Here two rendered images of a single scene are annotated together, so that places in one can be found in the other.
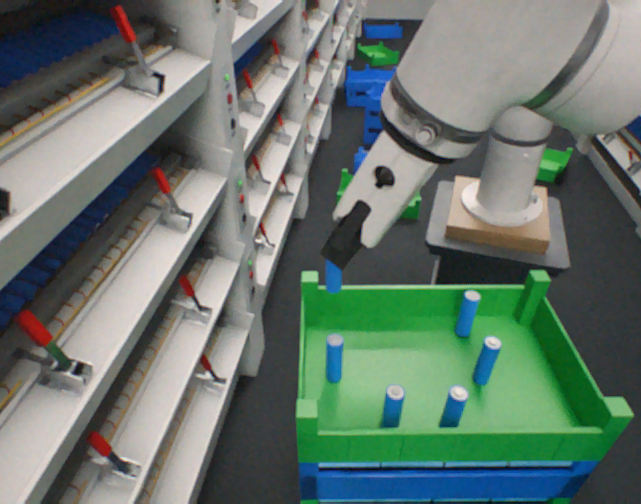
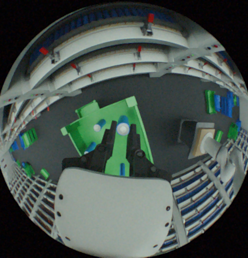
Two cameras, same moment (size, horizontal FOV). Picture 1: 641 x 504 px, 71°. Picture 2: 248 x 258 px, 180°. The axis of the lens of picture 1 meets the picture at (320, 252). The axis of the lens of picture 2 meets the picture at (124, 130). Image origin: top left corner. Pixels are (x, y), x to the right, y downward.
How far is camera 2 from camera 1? 0.44 m
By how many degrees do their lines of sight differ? 60
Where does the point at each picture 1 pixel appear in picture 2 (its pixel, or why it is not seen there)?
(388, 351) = (123, 138)
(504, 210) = (204, 145)
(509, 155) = (215, 150)
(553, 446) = not seen: hidden behind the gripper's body
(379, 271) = (191, 104)
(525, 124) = (220, 157)
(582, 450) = not seen: hidden behind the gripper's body
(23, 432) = (45, 66)
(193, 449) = (113, 73)
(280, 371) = (153, 83)
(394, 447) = (82, 149)
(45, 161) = not seen: outside the picture
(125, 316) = (82, 46)
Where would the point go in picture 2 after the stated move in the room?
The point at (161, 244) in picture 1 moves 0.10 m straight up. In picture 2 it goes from (128, 32) to (130, 9)
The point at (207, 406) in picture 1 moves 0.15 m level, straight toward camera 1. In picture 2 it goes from (126, 70) to (108, 85)
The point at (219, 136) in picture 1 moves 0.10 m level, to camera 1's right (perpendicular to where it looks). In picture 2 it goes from (200, 41) to (215, 69)
